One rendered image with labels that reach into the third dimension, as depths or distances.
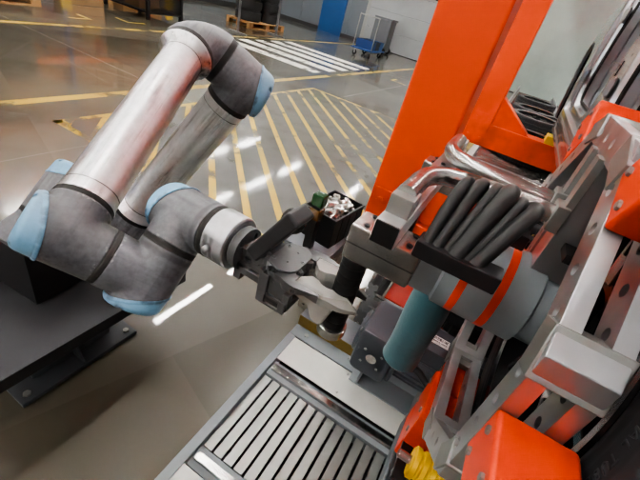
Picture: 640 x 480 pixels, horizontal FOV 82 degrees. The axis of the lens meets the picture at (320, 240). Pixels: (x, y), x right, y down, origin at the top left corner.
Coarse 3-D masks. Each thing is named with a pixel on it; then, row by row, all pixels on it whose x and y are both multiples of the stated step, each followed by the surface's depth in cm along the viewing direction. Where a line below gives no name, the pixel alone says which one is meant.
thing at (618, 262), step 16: (624, 240) 57; (624, 256) 51; (608, 272) 53; (608, 288) 51; (592, 320) 59; (512, 352) 76; (496, 368) 74; (496, 384) 72; (544, 400) 52; (624, 400) 33; (528, 416) 68; (608, 416) 34; (592, 432) 35; (576, 448) 36
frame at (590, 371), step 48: (624, 144) 37; (576, 288) 32; (624, 288) 33; (480, 336) 80; (576, 336) 31; (624, 336) 30; (528, 384) 33; (576, 384) 30; (624, 384) 29; (432, 432) 57; (576, 432) 32
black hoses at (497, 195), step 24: (456, 192) 38; (480, 192) 38; (504, 192) 37; (456, 216) 38; (480, 216) 37; (504, 216) 37; (528, 216) 36; (432, 240) 38; (456, 240) 38; (480, 240) 37; (504, 240) 36; (528, 240) 45; (432, 264) 38; (456, 264) 37; (480, 264) 36; (480, 288) 37
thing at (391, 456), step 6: (408, 414) 114; (402, 426) 111; (396, 432) 116; (396, 438) 109; (390, 450) 108; (390, 456) 102; (390, 462) 100; (384, 468) 103; (390, 468) 101; (384, 474) 97
